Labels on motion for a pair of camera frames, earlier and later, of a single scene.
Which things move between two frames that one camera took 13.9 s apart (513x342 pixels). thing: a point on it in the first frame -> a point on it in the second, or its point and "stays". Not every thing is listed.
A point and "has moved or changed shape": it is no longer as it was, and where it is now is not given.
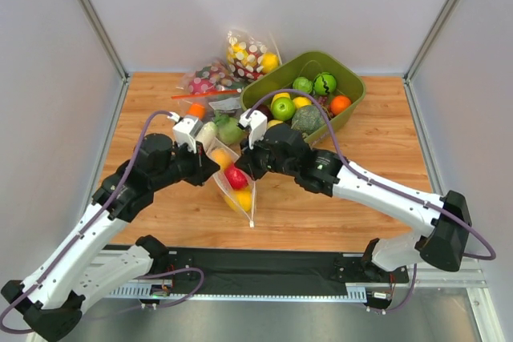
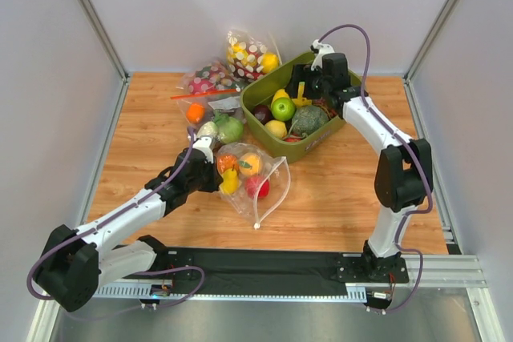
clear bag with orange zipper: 218,114 stays
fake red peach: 236,177 -> 252,183
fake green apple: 283,109 stays
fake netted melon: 307,118 stays
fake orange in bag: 196,109 stays
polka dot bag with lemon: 251,54 stays
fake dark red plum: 265,110 stays
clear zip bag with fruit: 237,189 has moved or changed shape
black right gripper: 252,160 -> 301,81
